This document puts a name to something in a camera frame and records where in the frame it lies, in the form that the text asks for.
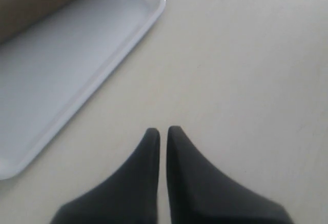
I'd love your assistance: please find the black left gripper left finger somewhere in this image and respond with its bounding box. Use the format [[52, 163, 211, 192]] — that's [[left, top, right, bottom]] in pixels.
[[51, 128, 160, 223]]

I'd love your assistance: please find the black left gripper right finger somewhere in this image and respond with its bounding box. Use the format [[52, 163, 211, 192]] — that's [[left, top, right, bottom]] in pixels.
[[166, 126, 293, 223]]

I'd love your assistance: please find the white rectangular plastic tray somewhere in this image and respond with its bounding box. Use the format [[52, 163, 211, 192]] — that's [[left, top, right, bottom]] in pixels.
[[1, 0, 166, 180]]

